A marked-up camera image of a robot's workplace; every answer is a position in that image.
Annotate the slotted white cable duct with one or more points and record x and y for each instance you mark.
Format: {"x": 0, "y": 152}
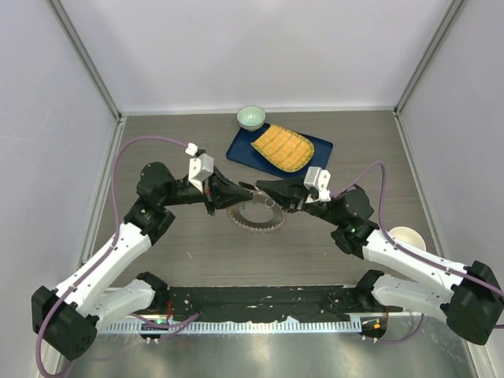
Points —
{"x": 134, "y": 326}

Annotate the light green ceramic bowl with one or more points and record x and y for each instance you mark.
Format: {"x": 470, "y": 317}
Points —
{"x": 251, "y": 118}

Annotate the dark blue tray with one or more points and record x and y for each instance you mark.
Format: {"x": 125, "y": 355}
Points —
{"x": 242, "y": 151}

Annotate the yellow woven bamboo mat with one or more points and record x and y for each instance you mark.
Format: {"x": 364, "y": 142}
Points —
{"x": 284, "y": 149}

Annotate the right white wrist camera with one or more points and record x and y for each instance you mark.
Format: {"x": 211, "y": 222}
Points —
{"x": 316, "y": 182}

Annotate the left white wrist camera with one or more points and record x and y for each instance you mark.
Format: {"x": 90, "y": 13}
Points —
{"x": 201, "y": 166}

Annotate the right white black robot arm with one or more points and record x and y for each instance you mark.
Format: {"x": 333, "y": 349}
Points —
{"x": 467, "y": 298}

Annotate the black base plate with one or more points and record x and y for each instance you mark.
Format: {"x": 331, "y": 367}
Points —
{"x": 305, "y": 304}

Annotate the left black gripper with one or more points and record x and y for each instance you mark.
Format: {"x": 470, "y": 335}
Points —
{"x": 219, "y": 192}

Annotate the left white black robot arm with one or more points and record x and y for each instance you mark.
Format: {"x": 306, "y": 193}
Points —
{"x": 70, "y": 316}

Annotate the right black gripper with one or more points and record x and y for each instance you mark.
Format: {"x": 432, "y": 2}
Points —
{"x": 291, "y": 194}

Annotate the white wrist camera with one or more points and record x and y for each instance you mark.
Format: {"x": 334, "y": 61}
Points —
{"x": 316, "y": 182}
{"x": 201, "y": 166}

